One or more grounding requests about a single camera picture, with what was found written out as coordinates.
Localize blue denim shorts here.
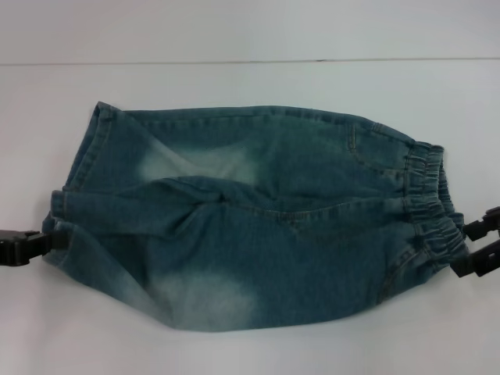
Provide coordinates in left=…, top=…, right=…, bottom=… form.
left=41, top=101, right=470, bottom=331

